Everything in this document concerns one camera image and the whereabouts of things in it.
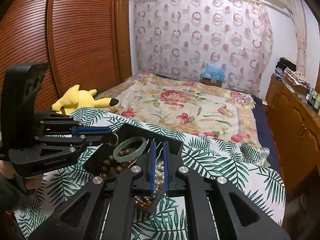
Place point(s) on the stack of folded clothes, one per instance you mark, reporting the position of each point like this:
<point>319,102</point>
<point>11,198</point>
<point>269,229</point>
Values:
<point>292,77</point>

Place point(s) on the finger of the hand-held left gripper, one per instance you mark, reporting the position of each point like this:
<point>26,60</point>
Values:
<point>92,130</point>
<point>100,138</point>

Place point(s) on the yellow plush toy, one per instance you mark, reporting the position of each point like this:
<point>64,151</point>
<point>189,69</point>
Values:
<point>77,100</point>

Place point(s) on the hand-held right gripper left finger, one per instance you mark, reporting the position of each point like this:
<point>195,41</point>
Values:
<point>151,167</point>

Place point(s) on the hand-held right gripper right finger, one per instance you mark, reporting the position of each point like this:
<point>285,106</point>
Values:
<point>166,170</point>

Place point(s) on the wooden sideboard cabinet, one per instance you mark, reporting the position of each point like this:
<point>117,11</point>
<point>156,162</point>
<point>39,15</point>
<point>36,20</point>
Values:
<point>292,130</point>

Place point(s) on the blue plush toy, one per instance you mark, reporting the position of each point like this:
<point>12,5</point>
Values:
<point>212,71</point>

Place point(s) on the dark blue bed sheet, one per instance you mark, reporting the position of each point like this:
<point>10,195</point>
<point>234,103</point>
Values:
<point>261,122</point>

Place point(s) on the person's left hand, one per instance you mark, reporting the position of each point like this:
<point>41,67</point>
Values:
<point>33,183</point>

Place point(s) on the small cardboard box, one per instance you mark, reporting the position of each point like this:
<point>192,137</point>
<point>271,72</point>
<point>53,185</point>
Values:
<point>212,82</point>

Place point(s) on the black jewelry box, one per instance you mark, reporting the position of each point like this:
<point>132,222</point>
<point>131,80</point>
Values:
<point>100,155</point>

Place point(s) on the row of cosmetic bottles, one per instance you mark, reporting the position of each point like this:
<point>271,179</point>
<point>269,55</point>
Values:
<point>313,101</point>

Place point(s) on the person's left forearm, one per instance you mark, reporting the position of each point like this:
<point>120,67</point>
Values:
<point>10,192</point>

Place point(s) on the pale green jade bangle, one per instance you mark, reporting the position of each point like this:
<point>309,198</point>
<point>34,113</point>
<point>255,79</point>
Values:
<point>117,155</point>

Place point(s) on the green leaf print tablecloth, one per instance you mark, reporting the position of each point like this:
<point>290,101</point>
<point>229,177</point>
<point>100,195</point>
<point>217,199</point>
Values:
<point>212,160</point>

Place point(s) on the brown slatted wooden wardrobe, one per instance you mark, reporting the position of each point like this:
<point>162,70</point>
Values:
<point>82,42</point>

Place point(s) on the floral bedspread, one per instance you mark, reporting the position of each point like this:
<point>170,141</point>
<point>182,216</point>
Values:
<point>175,105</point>

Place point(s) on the cream tied curtain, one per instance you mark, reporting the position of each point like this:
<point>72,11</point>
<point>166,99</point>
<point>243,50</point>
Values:
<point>300,30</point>

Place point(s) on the circle patterned curtain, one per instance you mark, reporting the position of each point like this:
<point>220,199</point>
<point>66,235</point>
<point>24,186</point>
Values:
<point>200,42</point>

